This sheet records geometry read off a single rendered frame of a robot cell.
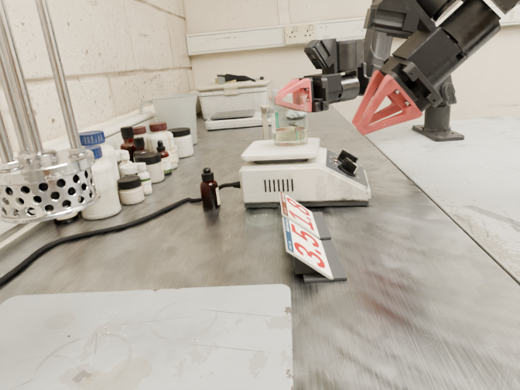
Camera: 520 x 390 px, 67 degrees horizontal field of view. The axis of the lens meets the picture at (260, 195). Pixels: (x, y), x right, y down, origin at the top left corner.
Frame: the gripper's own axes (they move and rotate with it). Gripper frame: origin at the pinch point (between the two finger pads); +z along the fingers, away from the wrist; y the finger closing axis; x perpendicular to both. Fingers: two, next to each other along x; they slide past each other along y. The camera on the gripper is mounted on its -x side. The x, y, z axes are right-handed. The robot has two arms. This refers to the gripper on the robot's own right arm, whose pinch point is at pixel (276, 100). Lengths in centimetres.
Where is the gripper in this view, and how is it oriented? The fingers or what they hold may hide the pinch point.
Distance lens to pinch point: 82.8
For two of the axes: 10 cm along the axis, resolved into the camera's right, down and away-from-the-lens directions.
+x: 1.1, 9.4, 3.3
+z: -8.7, 2.5, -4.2
